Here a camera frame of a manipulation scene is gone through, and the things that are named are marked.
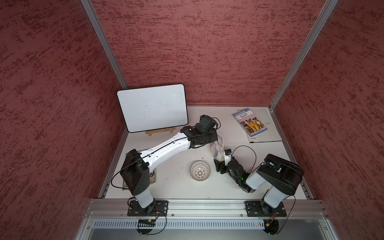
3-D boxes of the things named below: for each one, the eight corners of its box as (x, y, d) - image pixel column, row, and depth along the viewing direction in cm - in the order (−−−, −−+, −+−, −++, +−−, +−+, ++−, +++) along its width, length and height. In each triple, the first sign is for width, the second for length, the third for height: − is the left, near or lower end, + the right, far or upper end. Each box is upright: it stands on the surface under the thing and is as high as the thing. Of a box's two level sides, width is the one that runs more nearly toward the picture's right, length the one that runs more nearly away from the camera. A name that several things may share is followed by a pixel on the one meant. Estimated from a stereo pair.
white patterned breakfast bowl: (190, 181, 84) (189, 179, 80) (190, 163, 91) (190, 160, 87) (210, 181, 84) (210, 179, 80) (209, 163, 91) (209, 160, 87)
